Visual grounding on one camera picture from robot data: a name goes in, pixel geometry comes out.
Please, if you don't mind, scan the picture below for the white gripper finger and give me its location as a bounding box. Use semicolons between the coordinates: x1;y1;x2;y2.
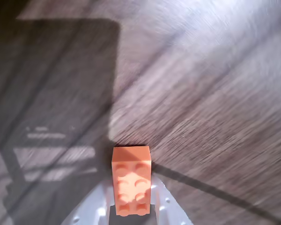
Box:
60;180;113;225
151;176;194;225

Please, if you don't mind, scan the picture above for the orange lego block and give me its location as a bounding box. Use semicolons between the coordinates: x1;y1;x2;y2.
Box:
111;145;152;217

